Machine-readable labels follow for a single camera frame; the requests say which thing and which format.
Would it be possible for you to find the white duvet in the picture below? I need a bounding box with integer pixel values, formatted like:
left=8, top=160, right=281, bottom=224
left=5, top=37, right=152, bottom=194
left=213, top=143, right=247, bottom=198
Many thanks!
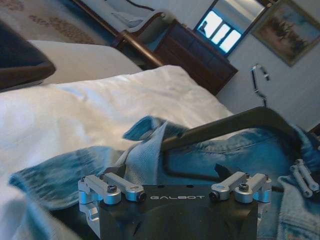
left=0, top=64, right=235, bottom=240

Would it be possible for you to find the dark-framed mirror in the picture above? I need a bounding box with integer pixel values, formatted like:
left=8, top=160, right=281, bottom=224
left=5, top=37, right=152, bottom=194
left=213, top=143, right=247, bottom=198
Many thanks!
left=193, top=0, right=268, bottom=59

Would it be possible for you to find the gold-framed landscape painting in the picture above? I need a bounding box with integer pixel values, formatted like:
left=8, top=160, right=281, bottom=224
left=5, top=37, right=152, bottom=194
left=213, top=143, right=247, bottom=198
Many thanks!
left=250, top=0, right=320, bottom=68

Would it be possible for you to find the wooden-framed grey sofa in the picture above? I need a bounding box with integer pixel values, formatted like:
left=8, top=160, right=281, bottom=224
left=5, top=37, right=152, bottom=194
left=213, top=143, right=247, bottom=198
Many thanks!
left=71, top=0, right=168, bottom=69

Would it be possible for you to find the silver-barred finger of the right gripper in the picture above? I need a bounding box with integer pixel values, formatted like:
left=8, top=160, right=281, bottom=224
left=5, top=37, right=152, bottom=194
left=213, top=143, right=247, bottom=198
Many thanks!
left=290, top=158, right=314, bottom=199

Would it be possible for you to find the dark wooden cabinet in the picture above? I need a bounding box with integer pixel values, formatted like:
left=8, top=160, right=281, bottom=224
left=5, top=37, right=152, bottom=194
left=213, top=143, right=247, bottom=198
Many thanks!
left=151, top=19, right=239, bottom=96

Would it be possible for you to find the blue denim jacket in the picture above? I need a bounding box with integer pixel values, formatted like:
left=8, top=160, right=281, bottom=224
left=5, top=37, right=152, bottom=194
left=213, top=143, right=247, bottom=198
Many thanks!
left=8, top=114, right=320, bottom=240

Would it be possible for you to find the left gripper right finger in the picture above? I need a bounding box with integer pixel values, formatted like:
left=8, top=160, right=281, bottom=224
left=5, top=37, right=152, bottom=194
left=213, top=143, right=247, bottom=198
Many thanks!
left=210, top=163, right=273, bottom=204

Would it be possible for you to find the beige bed mattress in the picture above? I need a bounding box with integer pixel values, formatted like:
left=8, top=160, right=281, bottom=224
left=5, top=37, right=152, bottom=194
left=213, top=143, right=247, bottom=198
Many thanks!
left=26, top=39, right=144, bottom=85

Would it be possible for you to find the black clothes hanger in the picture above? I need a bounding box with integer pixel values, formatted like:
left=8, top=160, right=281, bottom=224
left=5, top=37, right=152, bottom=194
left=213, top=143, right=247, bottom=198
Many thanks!
left=161, top=106, right=305, bottom=182

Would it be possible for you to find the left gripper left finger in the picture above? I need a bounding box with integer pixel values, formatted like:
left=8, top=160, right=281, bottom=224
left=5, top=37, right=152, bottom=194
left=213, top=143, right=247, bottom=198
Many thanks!
left=78, top=166, right=146, bottom=204

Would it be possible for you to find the dark cushion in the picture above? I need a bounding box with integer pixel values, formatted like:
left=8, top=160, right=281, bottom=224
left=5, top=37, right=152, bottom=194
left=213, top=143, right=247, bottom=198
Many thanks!
left=0, top=19, right=57, bottom=91

